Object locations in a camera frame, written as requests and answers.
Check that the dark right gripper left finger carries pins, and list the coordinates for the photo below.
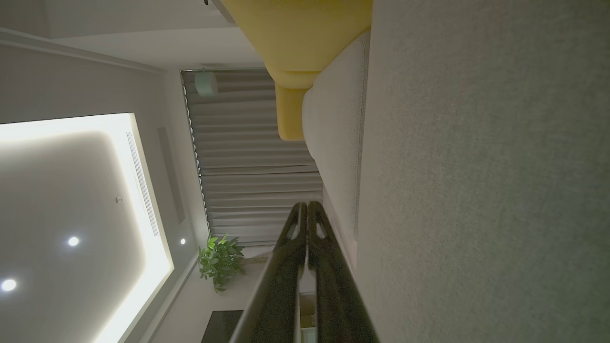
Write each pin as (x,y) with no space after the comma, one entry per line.
(279,295)

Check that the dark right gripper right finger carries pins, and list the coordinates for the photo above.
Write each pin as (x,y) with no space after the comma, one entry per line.
(336,305)

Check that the black flat television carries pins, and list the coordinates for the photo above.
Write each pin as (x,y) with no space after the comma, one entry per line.
(223,328)

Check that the green potted plant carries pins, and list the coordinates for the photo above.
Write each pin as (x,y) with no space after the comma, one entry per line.
(219,262)

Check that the grey pleated curtain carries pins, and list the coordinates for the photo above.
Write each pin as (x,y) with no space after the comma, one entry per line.
(248,157)

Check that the light grey sofa backrest cushion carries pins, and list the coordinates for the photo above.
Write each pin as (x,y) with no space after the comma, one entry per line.
(333,124)

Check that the small yellow cushion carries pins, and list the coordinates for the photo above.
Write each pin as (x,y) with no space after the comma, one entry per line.
(289,114)

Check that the grey fabric sofa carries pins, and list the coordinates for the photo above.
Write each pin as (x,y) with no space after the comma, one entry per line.
(476,166)

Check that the mint green pendant lamp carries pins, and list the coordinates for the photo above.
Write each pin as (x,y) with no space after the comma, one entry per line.
(206,84)

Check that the large yellow cushion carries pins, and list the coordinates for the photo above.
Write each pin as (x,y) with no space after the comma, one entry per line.
(295,33)

